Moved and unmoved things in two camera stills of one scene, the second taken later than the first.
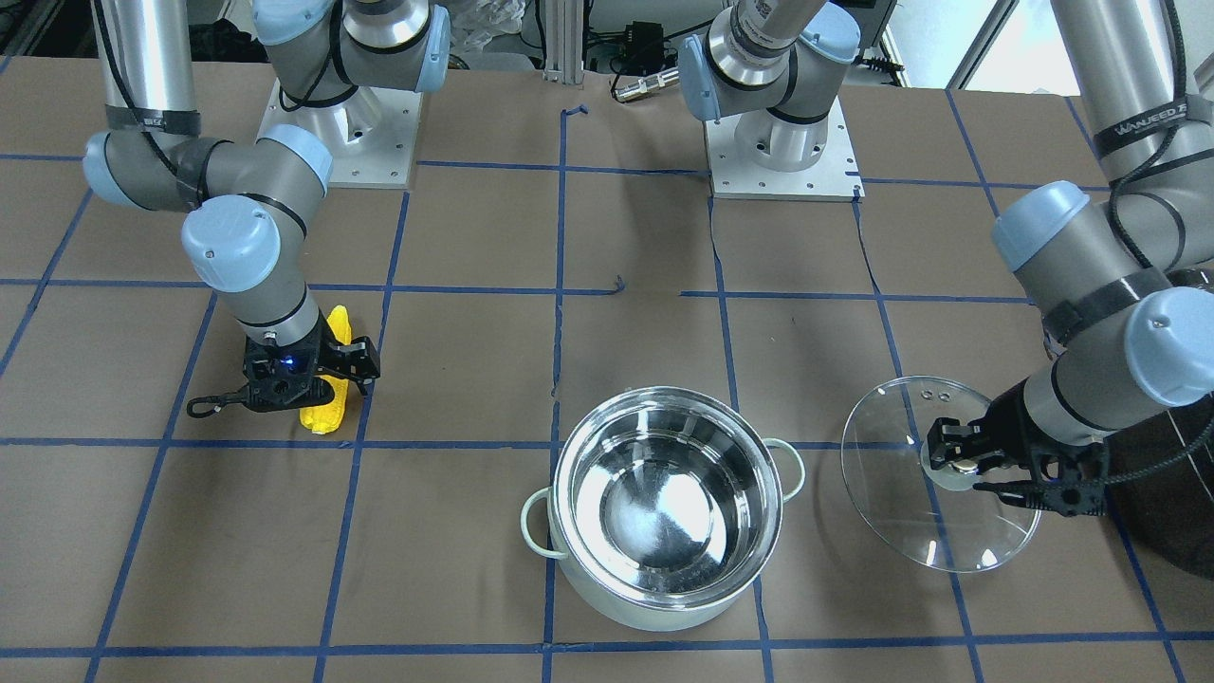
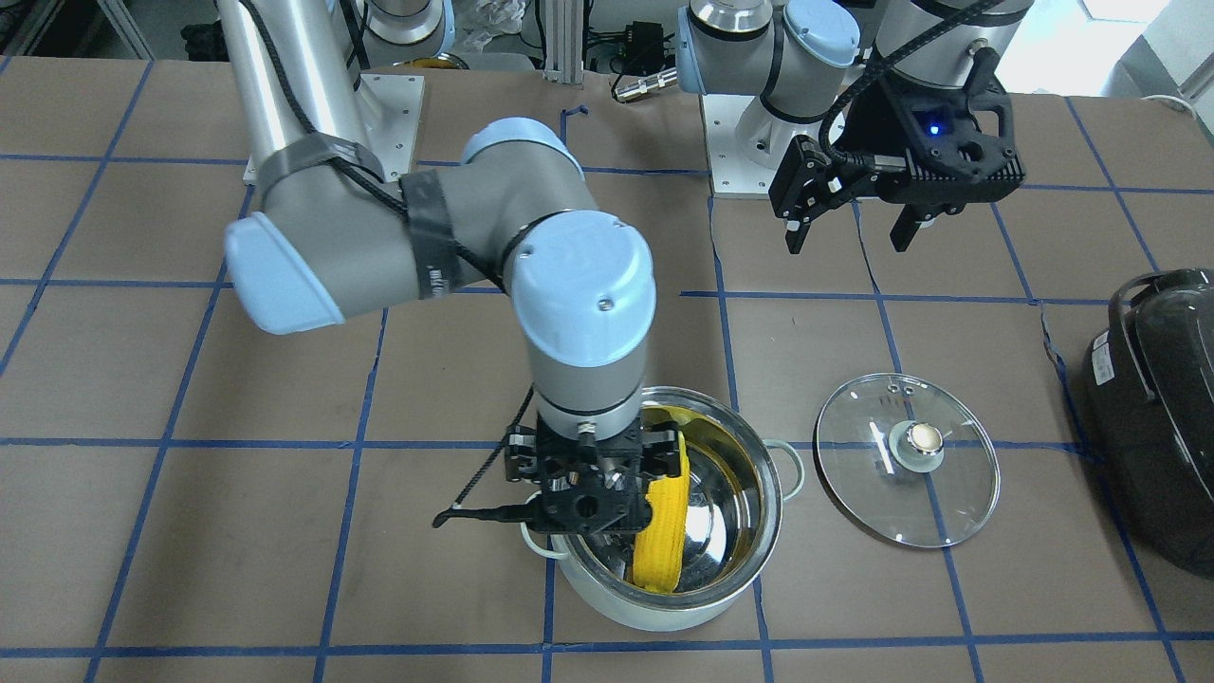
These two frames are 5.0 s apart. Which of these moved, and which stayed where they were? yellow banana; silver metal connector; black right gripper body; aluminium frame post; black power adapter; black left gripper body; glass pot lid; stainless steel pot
Moved: black left gripper body; yellow banana; glass pot lid; black right gripper body
Stayed: aluminium frame post; black power adapter; stainless steel pot; silver metal connector
